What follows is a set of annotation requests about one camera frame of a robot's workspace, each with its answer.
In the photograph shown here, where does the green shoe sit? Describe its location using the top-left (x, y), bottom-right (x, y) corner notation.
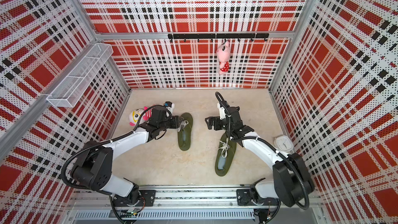
top-left (178, 113), bottom-right (193, 151)
top-left (215, 133), bottom-right (237, 177)

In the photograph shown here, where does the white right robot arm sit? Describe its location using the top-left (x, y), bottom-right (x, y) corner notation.
top-left (206, 103), bottom-right (315, 210)

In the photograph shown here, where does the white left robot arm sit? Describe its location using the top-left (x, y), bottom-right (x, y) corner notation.
top-left (60, 102), bottom-right (193, 197)

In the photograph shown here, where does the white penguin plush toy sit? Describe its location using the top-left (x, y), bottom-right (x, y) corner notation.
top-left (129, 106), bottom-right (152, 127)

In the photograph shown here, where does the pink hanging plush toy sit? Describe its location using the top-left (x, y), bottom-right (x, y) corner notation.
top-left (216, 41), bottom-right (231, 75)

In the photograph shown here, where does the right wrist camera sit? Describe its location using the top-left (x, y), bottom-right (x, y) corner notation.
top-left (217, 103), bottom-right (226, 120)

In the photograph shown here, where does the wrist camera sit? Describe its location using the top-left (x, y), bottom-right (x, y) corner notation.
top-left (217, 103), bottom-right (226, 120)
top-left (164, 101), bottom-right (175, 111)

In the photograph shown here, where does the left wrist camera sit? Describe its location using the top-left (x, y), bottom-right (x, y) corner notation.
top-left (164, 101), bottom-right (175, 111)

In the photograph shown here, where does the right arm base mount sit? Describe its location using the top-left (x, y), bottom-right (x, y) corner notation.
top-left (236, 189), bottom-right (278, 207)

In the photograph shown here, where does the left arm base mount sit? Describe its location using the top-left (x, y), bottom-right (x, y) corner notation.
top-left (113, 190), bottom-right (156, 207)

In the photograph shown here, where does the black hook rail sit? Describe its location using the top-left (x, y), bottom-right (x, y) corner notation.
top-left (167, 33), bottom-right (270, 41)

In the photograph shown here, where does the white wire mesh basket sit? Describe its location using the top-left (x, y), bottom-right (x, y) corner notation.
top-left (47, 43), bottom-right (113, 108)

